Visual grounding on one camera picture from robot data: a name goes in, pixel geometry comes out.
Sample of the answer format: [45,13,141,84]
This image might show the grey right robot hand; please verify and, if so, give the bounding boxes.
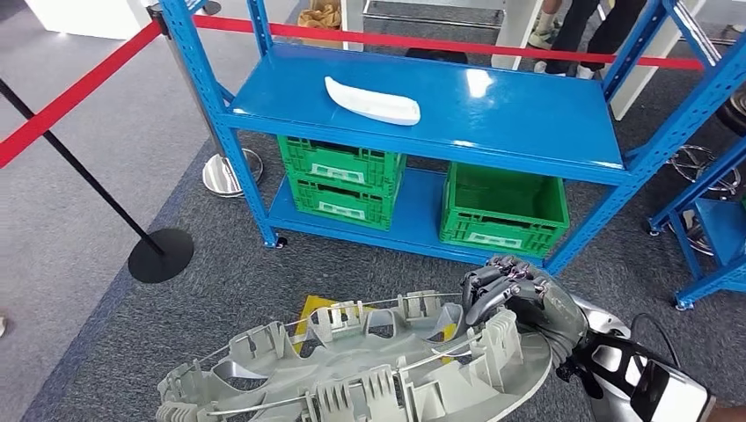
[460,254,589,346]

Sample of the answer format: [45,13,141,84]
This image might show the grey plastic wheel hubcap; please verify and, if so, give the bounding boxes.
[156,289,553,422]

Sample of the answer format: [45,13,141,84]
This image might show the blue metal shelf rack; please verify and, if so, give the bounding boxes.
[647,136,746,311]
[157,0,746,278]

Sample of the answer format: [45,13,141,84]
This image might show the white plastic trim part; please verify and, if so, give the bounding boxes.
[324,76,422,127]

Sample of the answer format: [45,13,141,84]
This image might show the chrome round base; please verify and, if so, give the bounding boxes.
[669,209,715,258]

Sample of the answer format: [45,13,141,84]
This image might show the chrome star chair base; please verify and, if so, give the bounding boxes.
[666,144,742,196]

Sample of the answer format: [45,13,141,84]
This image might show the white table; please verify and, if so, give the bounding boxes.
[340,0,546,71]
[609,0,746,121]

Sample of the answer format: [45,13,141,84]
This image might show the person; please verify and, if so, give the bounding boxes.
[527,0,564,51]
[534,0,648,81]

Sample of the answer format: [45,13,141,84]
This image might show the chrome stanchion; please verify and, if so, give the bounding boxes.
[145,1,265,200]

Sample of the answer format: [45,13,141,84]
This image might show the cardboard box with brown paper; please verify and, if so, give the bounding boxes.
[296,0,344,49]

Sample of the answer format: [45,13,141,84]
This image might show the white low cabinet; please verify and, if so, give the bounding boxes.
[23,0,154,40]

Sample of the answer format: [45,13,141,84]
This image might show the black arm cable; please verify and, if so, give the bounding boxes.
[630,312,682,369]

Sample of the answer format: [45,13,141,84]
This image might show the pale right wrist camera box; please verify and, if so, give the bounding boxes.
[629,360,717,422]

